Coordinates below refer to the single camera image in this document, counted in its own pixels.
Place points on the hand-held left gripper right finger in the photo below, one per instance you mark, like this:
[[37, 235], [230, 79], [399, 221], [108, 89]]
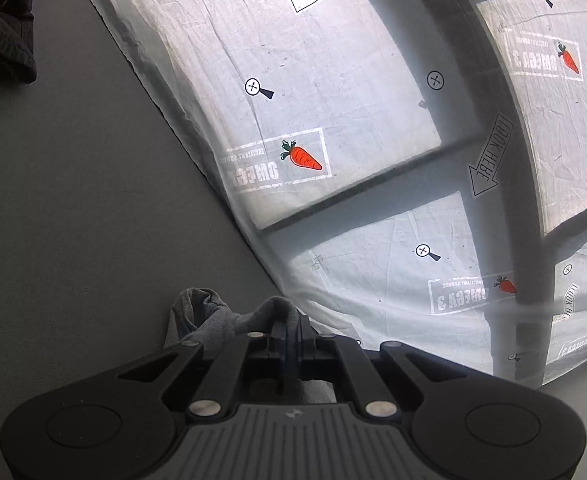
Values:
[[307, 349]]

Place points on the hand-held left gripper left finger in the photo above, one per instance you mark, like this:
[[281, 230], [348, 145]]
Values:
[[276, 349]]

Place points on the grey zip hoodie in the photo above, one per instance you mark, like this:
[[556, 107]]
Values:
[[208, 320]]

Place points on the white printed curtain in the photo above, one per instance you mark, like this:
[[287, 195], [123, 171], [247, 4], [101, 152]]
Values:
[[348, 60]]

